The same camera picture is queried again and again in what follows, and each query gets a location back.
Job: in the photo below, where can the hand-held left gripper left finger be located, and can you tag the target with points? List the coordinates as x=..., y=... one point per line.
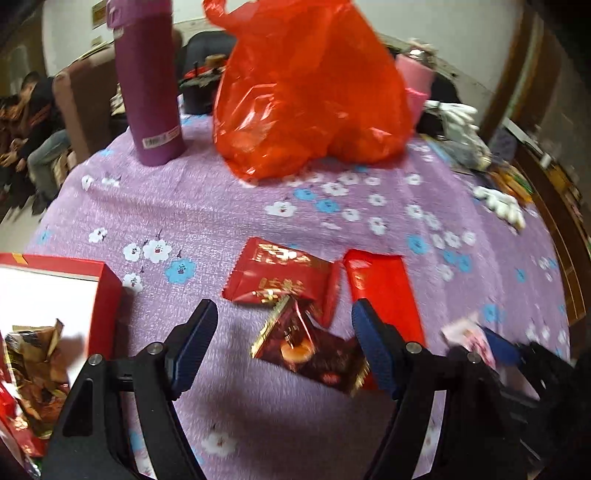
x=196, y=341

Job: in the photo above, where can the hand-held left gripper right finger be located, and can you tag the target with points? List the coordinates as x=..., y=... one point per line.
x=374, y=346

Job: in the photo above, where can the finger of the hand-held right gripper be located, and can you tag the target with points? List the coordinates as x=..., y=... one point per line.
x=505, y=350

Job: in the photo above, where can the pink white snack packet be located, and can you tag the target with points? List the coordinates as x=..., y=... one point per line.
x=466, y=337

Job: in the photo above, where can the plain red snack packet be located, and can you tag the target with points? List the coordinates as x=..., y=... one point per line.
x=383, y=290

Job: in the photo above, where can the dark red gold-edged snack packet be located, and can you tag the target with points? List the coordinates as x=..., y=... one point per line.
x=309, y=350

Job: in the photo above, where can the red white gift box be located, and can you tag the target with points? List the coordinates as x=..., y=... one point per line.
x=99, y=295

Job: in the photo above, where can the gold snack packet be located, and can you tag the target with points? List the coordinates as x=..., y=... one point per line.
x=39, y=369

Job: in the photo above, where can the red gold-foil snack packet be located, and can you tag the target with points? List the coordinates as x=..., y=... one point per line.
x=277, y=272

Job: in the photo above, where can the purple floral tablecloth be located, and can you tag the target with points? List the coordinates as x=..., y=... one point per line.
x=231, y=207

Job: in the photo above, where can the white candies in bag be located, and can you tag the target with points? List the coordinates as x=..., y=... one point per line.
x=503, y=207

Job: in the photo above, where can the yellow green box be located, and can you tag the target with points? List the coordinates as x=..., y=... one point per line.
x=512, y=184

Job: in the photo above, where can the wooden cabinet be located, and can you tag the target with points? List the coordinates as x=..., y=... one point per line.
x=554, y=161

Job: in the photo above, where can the white gloves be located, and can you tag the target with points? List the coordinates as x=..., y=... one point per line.
x=461, y=124

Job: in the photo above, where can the black container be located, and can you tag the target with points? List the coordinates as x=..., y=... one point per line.
x=198, y=90

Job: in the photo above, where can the dark bag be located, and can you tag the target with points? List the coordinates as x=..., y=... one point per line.
x=441, y=101

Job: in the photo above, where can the brown sofa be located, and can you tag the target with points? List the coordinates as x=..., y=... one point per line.
x=87, y=106

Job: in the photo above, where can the red plastic bag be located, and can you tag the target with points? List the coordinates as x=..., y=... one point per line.
x=314, y=92

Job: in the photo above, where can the purple thermos bottle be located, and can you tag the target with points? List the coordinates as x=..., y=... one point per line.
x=147, y=83

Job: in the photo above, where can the pink thermos bottle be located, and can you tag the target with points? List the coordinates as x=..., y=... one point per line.
x=418, y=83

